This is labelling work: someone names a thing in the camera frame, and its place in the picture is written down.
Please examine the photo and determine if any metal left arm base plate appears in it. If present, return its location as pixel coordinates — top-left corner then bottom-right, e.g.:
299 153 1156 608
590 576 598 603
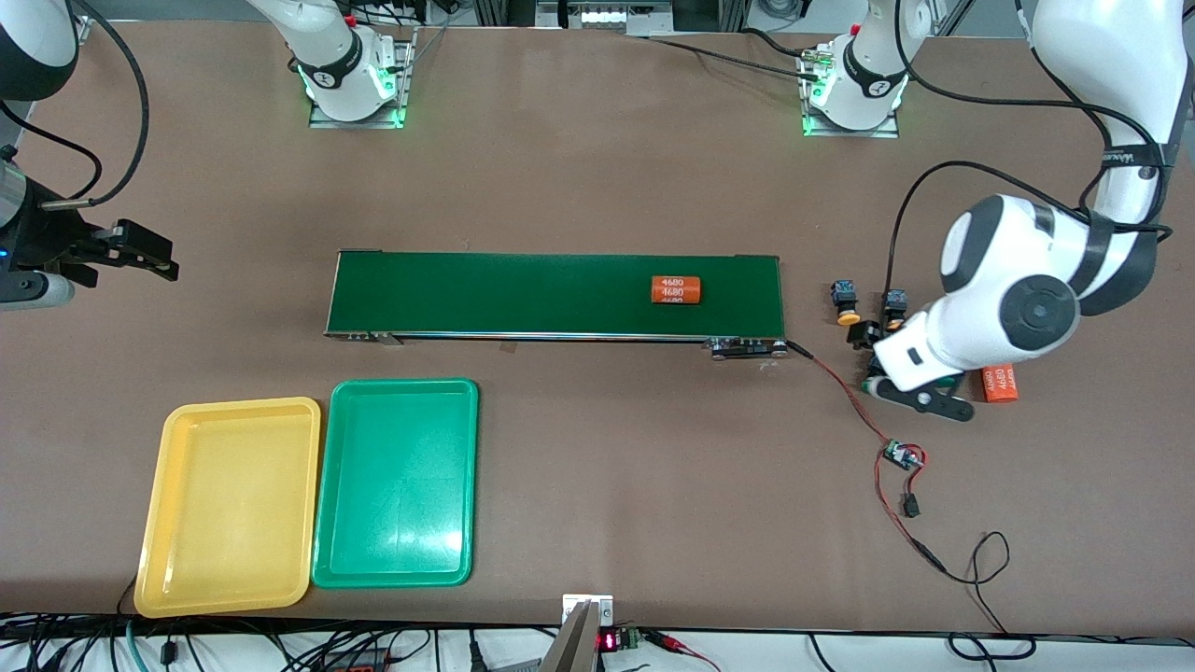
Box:
801 42 902 139

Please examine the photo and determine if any grey metal camera mount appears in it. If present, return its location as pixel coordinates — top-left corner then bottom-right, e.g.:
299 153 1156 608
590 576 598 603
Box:
539 595 617 672

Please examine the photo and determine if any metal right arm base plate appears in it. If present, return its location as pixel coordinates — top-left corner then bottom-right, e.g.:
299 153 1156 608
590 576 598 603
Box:
308 26 418 130

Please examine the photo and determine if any silver lit equipment box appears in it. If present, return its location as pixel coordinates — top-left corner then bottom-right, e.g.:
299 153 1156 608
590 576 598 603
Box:
535 0 675 36

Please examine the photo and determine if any black base cable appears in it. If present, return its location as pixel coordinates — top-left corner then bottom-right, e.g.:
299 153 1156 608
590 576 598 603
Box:
644 26 822 80

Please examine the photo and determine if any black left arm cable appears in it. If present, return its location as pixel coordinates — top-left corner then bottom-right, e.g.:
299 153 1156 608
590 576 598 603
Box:
882 0 1177 314

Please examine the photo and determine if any red clip lead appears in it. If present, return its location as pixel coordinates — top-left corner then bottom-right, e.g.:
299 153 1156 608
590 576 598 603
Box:
644 630 722 672

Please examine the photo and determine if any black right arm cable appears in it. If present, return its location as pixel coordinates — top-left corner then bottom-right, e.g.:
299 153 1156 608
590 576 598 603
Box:
79 0 152 214
0 98 102 206

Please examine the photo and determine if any yellow plastic tray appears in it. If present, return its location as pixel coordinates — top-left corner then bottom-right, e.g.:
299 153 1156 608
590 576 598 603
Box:
134 397 322 619

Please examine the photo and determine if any green conveyor belt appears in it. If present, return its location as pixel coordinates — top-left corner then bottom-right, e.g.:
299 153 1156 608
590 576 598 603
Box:
323 249 790 361

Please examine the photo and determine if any yellow pushbutton with green mark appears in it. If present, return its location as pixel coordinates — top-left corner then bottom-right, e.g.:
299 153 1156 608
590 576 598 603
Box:
830 279 863 328

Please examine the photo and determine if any green plastic tray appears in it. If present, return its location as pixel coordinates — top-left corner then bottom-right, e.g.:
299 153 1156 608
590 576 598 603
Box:
311 377 480 589

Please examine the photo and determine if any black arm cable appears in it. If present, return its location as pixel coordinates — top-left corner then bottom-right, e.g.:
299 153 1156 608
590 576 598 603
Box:
79 0 152 214
882 0 1177 314
0 98 102 206

